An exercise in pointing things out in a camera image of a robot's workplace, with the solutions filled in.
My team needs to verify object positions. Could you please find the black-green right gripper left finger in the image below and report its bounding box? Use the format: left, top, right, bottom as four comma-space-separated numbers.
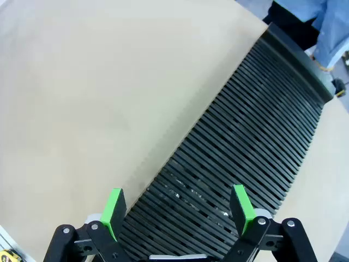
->
43, 188, 130, 262

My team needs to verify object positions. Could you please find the black-green right gripper right finger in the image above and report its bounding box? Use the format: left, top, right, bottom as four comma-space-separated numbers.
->
223, 184, 318, 262

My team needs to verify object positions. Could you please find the black slotted PCB rack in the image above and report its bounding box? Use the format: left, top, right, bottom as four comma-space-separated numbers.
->
117, 22, 335, 262

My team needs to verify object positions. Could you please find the yellow black tape measure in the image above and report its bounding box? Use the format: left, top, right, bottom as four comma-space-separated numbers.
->
0, 248, 21, 262

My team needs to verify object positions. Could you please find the yellow black tool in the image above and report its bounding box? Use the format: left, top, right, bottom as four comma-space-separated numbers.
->
330, 77, 347, 98

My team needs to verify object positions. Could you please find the person in blue shirt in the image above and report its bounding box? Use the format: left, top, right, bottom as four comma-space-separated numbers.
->
274, 0, 349, 72

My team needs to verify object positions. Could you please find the white slotted rail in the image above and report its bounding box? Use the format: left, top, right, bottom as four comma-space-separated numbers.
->
0, 224, 37, 262

